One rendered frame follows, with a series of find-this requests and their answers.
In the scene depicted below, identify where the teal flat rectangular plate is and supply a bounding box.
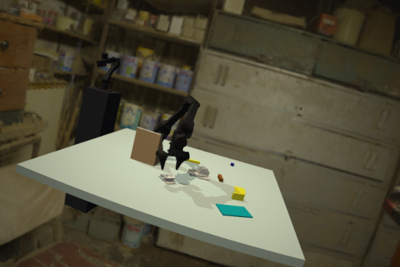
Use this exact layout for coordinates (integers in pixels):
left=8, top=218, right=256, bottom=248
left=216, top=204, right=252, bottom=218

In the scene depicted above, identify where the orange-brown rectangular bar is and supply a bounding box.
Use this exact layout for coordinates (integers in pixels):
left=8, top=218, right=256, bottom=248
left=218, top=174, right=224, bottom=183

